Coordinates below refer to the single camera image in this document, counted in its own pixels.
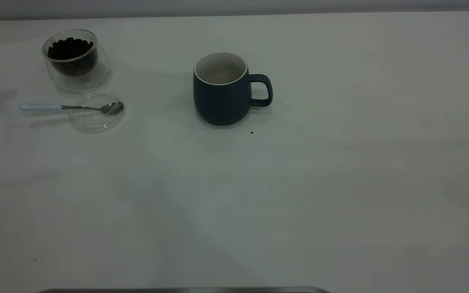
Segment dark blue-grey ceramic mug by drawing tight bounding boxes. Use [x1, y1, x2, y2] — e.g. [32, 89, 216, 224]
[193, 52, 273, 126]

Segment metal spoon with pale handle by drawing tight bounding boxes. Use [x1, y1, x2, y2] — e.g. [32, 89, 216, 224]
[19, 101, 125, 115]

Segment clear round plastic lid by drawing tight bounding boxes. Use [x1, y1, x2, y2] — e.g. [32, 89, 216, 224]
[68, 90, 126, 134]

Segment double-walled clear glass cup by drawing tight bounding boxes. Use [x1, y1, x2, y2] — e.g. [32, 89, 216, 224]
[42, 29, 111, 93]

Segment coffee beans pile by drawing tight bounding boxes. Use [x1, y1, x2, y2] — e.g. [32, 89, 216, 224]
[48, 37, 97, 77]

